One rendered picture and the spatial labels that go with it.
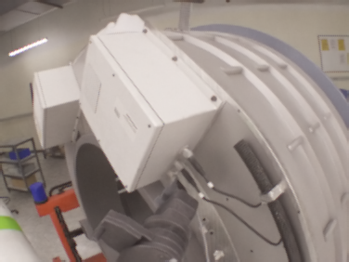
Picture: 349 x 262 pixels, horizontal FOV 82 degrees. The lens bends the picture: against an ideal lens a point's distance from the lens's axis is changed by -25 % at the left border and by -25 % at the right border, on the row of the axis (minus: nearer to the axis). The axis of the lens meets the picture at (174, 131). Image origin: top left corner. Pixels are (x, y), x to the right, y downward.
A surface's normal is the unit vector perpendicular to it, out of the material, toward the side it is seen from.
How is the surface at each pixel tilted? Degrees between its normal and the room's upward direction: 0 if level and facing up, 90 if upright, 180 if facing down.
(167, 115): 43
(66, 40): 90
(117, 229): 98
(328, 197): 77
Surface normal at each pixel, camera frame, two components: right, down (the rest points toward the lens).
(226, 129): -0.76, 0.25
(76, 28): -0.18, 0.25
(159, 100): 0.33, -0.65
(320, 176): -0.42, 0.00
